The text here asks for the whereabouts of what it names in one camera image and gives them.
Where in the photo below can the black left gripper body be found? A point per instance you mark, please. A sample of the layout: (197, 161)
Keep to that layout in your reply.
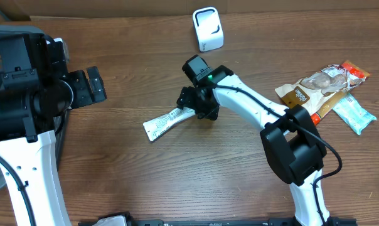
(83, 89)

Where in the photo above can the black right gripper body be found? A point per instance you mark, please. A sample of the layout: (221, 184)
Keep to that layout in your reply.
(195, 100)

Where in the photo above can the white cream tube gold cap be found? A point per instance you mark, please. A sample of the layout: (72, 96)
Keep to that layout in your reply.
(155, 128)

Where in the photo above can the beige paper pouch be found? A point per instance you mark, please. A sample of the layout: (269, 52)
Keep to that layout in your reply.
(311, 92)

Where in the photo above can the teal wet wipes pack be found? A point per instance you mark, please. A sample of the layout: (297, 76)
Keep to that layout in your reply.
(353, 114)

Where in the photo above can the orange spaghetti pack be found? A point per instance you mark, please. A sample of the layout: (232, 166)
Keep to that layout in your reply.
(327, 106)

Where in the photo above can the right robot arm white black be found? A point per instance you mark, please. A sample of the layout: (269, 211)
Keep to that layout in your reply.
(292, 144)

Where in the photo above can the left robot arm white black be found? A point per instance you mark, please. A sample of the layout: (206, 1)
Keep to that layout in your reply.
(37, 88)

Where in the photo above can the white barcode scanner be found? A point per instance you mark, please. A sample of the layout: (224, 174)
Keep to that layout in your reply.
(208, 29)

